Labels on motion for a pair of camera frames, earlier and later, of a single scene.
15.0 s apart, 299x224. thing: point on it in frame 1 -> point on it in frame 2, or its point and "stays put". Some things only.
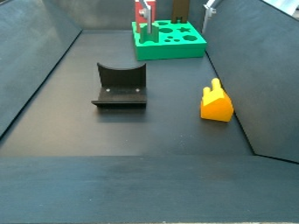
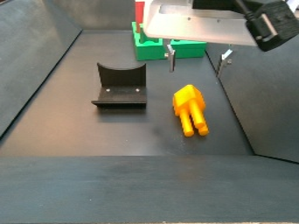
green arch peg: x=148 y=37 stays put
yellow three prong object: x=216 y=104 -> x=190 y=108
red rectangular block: x=139 y=18 stays put
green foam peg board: x=179 y=41 stays put
